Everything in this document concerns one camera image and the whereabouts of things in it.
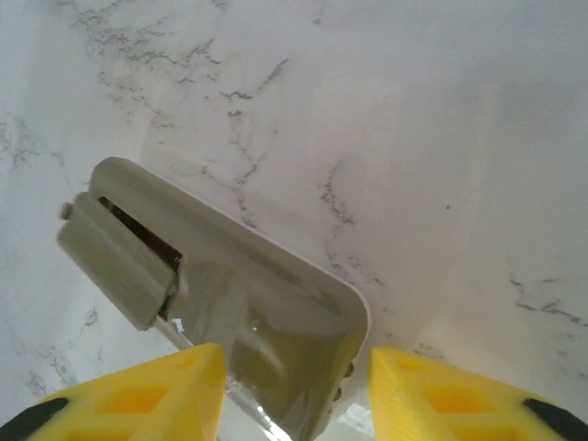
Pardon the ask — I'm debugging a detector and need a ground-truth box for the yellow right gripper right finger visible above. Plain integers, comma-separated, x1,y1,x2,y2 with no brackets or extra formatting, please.
366,346,588,441

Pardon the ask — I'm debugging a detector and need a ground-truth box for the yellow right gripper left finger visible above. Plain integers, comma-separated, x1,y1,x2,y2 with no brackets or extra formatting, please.
6,343,227,441

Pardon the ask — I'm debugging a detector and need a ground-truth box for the beige remote control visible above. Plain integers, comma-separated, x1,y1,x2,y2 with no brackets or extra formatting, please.
86,155,372,441

